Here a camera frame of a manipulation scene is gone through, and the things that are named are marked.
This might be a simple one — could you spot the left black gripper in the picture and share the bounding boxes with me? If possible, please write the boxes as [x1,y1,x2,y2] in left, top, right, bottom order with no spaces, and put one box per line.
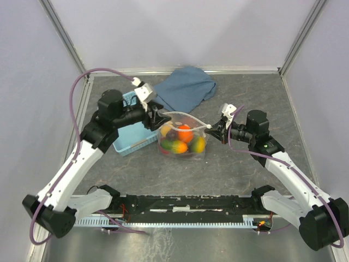
[114,99,172,132]

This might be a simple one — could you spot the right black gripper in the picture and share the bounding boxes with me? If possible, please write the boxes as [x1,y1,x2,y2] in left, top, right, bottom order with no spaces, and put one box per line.
[204,118,255,145]

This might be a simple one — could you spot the small yellow orange fruit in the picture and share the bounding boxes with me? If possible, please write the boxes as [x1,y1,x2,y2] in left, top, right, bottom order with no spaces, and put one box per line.
[160,124,172,137]

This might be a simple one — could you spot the small dark plum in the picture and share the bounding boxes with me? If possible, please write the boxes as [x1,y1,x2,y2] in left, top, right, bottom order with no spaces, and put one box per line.
[165,129,178,141]

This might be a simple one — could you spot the clear zip top bag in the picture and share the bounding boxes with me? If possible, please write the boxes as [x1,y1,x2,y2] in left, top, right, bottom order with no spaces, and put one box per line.
[157,111,211,160]

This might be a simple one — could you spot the orange persimmon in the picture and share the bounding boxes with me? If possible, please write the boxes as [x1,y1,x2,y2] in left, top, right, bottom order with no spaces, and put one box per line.
[178,125,194,144]

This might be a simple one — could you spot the green orange mango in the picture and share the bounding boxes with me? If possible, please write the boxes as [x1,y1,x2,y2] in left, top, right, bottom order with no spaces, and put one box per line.
[160,139,188,154]

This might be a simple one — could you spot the dark red apple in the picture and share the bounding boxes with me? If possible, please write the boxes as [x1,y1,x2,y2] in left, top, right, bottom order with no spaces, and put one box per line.
[177,152,196,159]

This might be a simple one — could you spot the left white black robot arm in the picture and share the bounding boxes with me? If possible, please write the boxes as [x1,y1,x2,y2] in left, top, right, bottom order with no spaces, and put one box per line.
[22,86,170,238]

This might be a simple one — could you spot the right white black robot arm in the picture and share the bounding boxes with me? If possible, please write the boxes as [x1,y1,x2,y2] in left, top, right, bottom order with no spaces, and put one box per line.
[205,104,348,251]

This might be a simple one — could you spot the light blue plastic basket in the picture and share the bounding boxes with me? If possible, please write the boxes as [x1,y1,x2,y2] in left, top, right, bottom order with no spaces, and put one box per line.
[113,91,159,157]

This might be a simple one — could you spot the blue folded cloth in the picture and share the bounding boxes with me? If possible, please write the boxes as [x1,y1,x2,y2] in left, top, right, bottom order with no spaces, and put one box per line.
[154,66,216,114]

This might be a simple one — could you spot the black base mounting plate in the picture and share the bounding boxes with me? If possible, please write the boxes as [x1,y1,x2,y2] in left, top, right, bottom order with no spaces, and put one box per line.
[103,195,271,223]

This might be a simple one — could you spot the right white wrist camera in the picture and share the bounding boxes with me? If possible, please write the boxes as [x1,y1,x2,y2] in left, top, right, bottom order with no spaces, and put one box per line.
[220,103,237,126]

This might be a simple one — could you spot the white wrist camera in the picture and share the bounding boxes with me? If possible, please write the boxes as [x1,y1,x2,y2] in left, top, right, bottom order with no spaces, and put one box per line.
[220,103,237,126]
[131,78,157,103]

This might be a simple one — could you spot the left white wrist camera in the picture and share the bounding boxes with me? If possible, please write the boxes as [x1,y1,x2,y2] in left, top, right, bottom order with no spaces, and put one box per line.
[131,78,157,103]

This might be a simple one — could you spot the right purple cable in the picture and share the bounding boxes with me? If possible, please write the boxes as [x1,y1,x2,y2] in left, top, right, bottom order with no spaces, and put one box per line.
[227,105,346,248]

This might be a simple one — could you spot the light blue cable duct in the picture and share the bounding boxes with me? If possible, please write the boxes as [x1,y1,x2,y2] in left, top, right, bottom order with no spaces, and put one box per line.
[74,214,257,229]

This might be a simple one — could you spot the aluminium frame profiles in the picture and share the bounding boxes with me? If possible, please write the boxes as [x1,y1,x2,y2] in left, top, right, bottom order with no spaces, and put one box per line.
[29,1,348,261]

